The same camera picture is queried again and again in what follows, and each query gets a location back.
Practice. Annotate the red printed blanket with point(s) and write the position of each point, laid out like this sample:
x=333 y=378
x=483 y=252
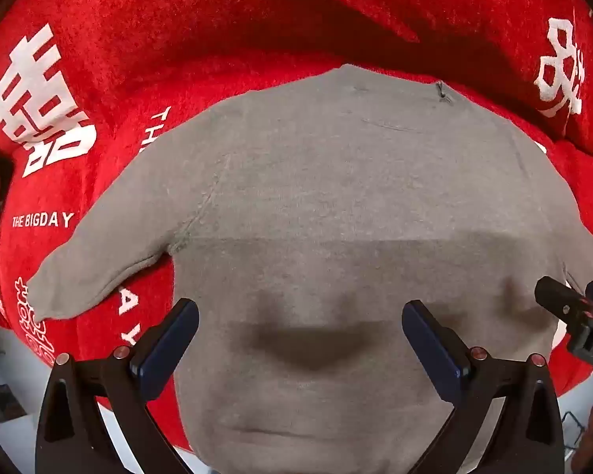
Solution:
x=188 y=34

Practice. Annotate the white bed base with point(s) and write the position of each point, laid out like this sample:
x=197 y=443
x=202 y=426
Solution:
x=123 y=429

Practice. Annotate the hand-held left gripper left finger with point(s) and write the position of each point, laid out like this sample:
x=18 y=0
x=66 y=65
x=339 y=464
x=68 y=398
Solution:
x=170 y=343

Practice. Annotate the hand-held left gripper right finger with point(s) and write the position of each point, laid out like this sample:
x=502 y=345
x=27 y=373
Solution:
x=430 y=343

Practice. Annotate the grey knit sweater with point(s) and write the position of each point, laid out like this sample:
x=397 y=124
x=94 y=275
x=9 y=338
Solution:
x=336 y=192

